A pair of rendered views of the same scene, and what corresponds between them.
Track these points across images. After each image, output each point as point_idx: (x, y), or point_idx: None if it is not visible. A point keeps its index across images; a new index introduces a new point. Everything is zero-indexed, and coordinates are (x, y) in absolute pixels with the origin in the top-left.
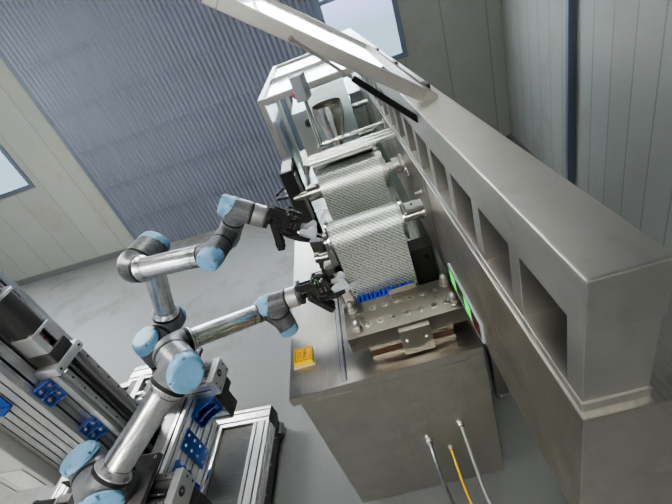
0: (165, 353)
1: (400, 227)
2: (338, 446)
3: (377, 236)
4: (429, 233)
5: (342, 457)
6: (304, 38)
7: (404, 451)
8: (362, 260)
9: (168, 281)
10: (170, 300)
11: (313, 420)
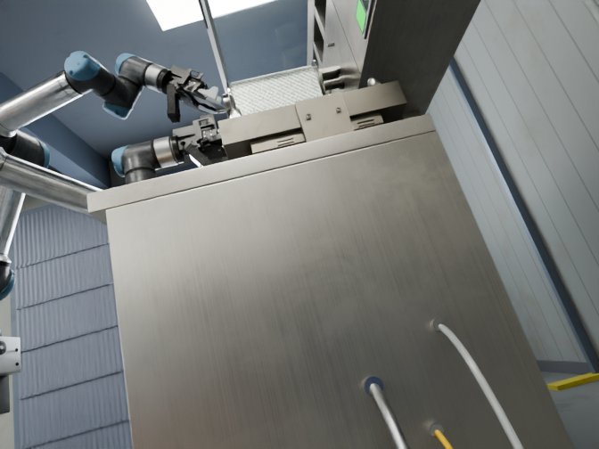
0: None
1: (312, 71)
2: (148, 371)
3: (284, 79)
4: None
5: (149, 428)
6: None
7: (312, 428)
8: (265, 107)
9: (20, 205)
10: (5, 231)
11: (115, 261)
